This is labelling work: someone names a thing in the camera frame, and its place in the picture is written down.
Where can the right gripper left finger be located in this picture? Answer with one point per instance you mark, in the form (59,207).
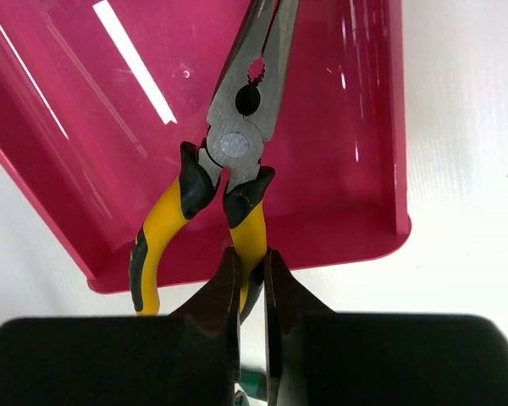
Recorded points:
(208,357)

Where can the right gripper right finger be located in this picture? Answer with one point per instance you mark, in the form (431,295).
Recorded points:
(287,303)

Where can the yellow needle-nose pliers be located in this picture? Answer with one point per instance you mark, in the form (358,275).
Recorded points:
(241,119)

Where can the pink top drawer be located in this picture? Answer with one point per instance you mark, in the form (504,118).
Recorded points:
(97,96)

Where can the green flush cutters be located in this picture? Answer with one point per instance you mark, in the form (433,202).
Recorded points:
(252,384)

